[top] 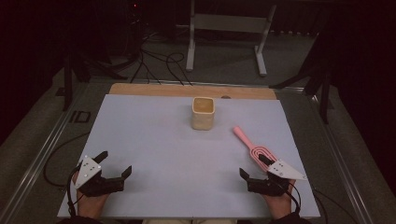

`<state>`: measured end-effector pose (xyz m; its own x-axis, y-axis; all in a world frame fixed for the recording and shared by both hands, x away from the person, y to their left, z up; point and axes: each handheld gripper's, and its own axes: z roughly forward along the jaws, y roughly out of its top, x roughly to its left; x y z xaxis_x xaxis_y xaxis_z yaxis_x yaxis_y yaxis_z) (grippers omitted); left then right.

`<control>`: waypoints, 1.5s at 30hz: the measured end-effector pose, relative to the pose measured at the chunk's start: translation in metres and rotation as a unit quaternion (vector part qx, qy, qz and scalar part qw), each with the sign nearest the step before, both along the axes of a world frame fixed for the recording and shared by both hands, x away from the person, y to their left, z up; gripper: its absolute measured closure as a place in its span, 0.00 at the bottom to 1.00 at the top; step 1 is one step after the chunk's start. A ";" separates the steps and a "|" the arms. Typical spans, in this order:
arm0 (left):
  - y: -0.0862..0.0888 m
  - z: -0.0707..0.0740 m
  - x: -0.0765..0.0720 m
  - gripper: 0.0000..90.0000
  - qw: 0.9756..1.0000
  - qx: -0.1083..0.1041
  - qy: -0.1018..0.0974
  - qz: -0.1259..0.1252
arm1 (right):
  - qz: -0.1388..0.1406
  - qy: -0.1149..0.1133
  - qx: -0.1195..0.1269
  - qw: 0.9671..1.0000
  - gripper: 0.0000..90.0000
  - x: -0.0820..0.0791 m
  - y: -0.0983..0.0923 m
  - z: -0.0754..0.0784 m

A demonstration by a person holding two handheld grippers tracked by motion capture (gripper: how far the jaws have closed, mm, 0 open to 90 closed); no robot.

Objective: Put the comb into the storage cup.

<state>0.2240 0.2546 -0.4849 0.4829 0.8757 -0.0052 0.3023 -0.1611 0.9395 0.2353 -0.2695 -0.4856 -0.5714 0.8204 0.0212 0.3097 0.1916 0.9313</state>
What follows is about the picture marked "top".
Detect black stand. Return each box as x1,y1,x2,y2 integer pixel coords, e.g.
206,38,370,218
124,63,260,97
269,31,332,125
62,52,129,112

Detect person's right hand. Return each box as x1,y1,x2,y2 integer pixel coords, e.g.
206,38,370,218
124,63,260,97
264,179,297,220

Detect pink slotted spatula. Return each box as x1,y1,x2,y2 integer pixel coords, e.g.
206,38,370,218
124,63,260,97
233,125,278,173

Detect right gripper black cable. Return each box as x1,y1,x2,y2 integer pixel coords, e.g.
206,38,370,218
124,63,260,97
279,180,303,216

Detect white metal stand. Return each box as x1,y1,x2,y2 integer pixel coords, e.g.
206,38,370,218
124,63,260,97
185,0,277,77

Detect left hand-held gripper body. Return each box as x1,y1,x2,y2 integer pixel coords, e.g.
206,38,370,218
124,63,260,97
74,155,126,198

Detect aluminium rail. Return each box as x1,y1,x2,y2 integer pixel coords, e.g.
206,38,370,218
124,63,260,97
306,92,375,224
0,83,88,224

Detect beige square cup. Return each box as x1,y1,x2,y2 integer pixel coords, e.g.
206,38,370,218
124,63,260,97
191,96,216,131

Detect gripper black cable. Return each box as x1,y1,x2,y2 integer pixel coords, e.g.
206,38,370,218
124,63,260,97
66,166,82,217
279,180,303,216

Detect white table mat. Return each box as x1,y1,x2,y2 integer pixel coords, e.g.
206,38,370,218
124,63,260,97
57,93,321,218

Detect black floor cables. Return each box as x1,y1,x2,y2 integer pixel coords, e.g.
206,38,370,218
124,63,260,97
130,50,193,87

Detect person's left hand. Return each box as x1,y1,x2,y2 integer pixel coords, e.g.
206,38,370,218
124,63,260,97
72,171,110,218

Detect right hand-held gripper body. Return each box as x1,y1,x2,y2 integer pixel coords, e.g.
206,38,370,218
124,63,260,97
247,160,307,197

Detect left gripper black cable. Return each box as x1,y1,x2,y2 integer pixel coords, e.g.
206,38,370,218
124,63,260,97
66,166,82,217

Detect black floor cable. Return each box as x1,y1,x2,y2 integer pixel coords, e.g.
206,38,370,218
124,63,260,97
43,132,92,189
312,189,359,224

